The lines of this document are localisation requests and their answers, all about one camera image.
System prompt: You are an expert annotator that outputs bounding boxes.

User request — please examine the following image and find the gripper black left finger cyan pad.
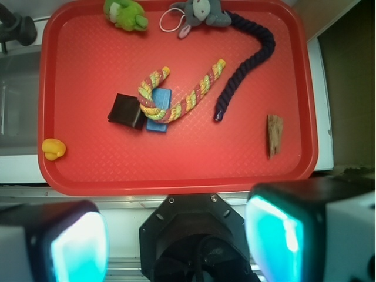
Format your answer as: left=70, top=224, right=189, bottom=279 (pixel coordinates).
left=1, top=200, right=109, bottom=281

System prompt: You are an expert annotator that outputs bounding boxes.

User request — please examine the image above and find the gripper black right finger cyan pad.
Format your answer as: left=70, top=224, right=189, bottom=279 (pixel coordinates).
left=245, top=176, right=375, bottom=281

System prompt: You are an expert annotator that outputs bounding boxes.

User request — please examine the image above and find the yellow rubber duck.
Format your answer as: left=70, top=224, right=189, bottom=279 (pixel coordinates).
left=42, top=138, right=66, bottom=161

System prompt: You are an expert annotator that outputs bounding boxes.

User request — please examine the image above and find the black rectangular block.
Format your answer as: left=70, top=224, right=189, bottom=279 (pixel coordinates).
left=108, top=93, right=146, bottom=130

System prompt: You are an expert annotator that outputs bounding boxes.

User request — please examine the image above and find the red plastic tray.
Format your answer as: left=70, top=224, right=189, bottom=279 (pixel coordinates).
left=38, top=1, right=318, bottom=196

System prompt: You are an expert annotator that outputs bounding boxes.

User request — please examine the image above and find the blue rectangular block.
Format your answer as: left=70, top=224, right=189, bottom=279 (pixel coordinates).
left=146, top=87, right=172, bottom=133

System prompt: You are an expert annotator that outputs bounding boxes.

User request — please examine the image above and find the grey toy sink basin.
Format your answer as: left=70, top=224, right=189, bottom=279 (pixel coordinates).
left=1, top=45, right=41, bottom=156

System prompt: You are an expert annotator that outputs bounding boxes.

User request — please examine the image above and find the grey sink faucet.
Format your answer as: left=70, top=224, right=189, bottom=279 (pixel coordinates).
left=1, top=4, right=38, bottom=55

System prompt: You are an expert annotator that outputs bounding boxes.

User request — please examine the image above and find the green plush frog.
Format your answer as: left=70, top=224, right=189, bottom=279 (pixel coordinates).
left=103, top=0, right=149, bottom=32

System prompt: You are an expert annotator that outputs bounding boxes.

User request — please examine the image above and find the grey plush donkey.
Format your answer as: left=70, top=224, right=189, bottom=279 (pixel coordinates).
left=159, top=0, right=231, bottom=39

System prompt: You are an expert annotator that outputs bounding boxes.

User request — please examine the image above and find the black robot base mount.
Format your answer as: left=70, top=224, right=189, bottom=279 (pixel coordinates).
left=139, top=194, right=259, bottom=281

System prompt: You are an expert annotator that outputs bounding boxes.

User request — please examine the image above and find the multicolour braided rope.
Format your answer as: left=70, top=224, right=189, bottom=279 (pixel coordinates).
left=138, top=58, right=227, bottom=124

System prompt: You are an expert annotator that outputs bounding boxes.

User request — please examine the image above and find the dark navy rope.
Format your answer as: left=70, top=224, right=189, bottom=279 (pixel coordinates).
left=213, top=9, right=276, bottom=123

